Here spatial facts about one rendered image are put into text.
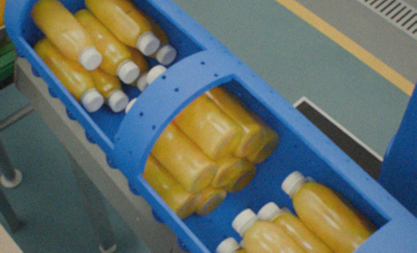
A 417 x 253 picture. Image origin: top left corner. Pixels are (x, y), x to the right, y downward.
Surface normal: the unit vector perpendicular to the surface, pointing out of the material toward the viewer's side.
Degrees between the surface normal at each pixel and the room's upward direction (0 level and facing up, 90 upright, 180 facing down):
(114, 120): 24
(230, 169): 91
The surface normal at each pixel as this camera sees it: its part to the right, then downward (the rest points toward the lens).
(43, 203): -0.01, -0.59
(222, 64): 0.31, -0.76
